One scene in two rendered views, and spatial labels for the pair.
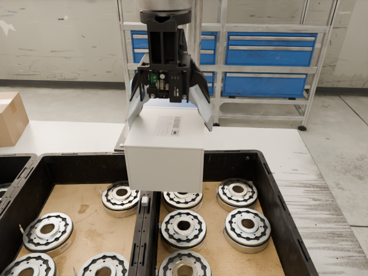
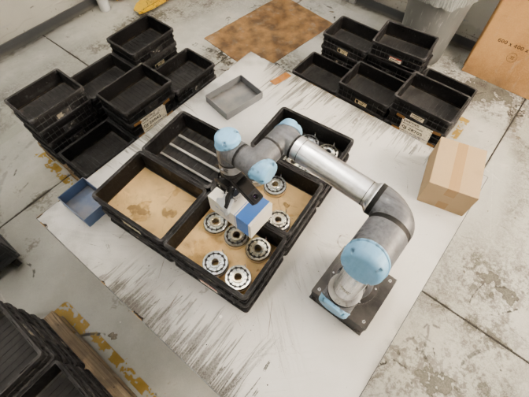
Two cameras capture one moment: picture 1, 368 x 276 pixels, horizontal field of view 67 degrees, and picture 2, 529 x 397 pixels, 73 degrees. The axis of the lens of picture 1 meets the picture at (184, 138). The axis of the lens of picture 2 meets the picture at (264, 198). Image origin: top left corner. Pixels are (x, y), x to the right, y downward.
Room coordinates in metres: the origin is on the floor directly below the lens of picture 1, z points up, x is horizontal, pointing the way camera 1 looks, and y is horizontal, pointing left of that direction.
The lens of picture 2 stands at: (0.88, -0.46, 2.23)
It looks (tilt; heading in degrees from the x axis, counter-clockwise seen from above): 59 degrees down; 125
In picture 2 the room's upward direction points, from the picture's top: straight up
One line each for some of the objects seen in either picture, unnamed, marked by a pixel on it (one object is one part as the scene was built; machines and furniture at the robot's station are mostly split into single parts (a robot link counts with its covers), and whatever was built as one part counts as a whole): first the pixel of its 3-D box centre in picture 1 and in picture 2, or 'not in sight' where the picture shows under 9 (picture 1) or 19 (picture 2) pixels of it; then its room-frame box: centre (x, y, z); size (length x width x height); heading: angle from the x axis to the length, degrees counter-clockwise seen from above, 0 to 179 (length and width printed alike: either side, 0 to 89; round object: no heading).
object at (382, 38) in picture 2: not in sight; (395, 65); (0.38, 2.03, 0.37); 0.42 x 0.34 x 0.46; 176
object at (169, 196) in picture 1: (183, 193); (257, 248); (0.53, 0.00, 0.86); 0.10 x 0.10 x 0.01
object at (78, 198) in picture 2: not in sight; (86, 201); (-0.32, -0.23, 0.74); 0.20 x 0.15 x 0.07; 178
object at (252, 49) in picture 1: (266, 67); not in sight; (2.33, -0.71, 0.60); 0.72 x 0.03 x 0.56; 86
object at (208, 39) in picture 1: (173, 64); not in sight; (2.38, 0.09, 0.60); 0.72 x 0.03 x 0.56; 86
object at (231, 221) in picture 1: (247, 225); (215, 262); (0.42, -0.14, 0.86); 0.10 x 0.10 x 0.01
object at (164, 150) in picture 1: (171, 136); (240, 205); (0.44, 0.02, 1.09); 0.20 x 0.12 x 0.09; 176
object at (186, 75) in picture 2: not in sight; (186, 87); (-0.84, 0.95, 0.31); 0.40 x 0.30 x 0.34; 86
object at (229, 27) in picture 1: (222, 27); not in sight; (2.39, -0.31, 0.91); 1.70 x 0.10 x 0.05; 86
